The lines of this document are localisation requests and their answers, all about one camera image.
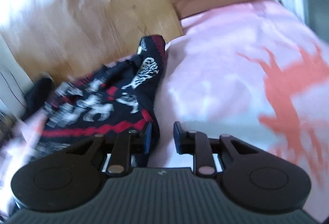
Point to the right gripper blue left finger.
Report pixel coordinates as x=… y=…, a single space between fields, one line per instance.
x=130 y=149

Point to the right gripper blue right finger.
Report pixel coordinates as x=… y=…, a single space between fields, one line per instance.
x=200 y=146

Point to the navy red reindeer sweater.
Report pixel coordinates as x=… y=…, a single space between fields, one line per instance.
x=113 y=99

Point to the pink printed bed sheet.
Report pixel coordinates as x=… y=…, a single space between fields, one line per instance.
x=251 y=75

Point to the wooden headboard panel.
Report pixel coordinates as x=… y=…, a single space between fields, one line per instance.
x=70 y=38

